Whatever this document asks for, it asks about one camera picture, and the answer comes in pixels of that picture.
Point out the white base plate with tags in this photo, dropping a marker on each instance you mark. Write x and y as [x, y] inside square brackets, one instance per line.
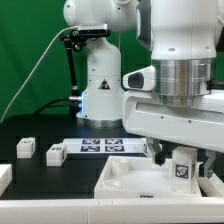
[104, 145]

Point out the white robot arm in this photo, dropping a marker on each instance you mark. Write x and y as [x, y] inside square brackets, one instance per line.
[175, 99]

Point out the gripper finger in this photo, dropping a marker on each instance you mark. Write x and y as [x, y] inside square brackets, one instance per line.
[206, 168]

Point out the white square tabletop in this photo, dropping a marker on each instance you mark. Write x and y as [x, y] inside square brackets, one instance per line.
[136, 177]

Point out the grey camera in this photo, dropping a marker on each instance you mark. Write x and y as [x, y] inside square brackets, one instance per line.
[90, 31]

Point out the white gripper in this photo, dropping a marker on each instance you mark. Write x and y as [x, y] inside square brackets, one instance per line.
[199, 126]

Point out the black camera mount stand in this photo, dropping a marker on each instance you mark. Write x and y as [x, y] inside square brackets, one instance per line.
[72, 66]

